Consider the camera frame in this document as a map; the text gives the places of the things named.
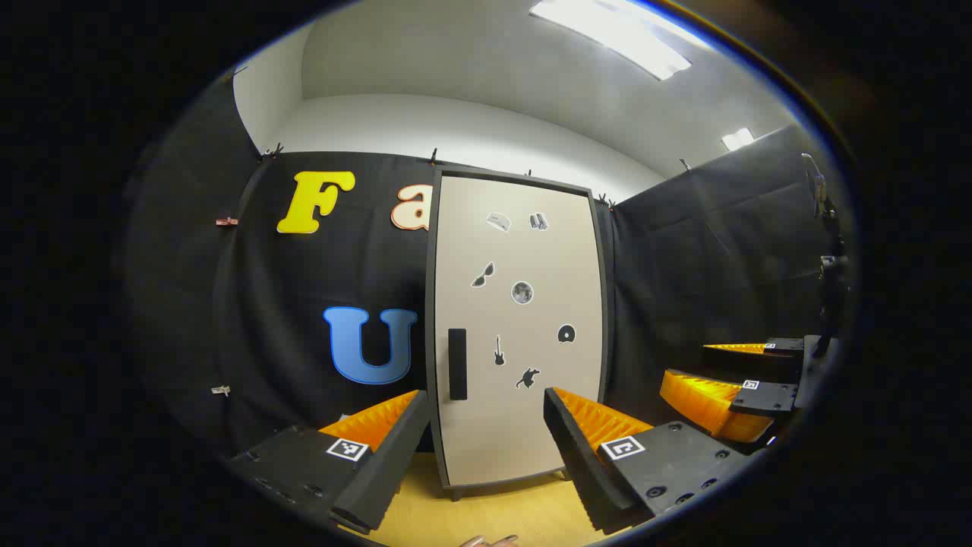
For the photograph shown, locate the dark grey cabinet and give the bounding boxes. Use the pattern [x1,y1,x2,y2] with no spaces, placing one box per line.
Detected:
[423,163,614,503]

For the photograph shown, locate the black backdrop cloth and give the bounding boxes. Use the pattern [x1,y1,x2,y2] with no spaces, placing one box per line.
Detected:
[125,68,845,472]

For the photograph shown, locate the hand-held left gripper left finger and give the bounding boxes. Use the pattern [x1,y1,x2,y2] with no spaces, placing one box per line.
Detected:
[226,389,431,534]

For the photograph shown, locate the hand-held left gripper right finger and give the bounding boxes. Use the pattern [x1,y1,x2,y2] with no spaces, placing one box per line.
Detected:
[542,385,754,535]

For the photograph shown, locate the black cabinet door handle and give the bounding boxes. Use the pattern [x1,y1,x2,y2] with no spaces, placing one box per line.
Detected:
[447,327,469,402]

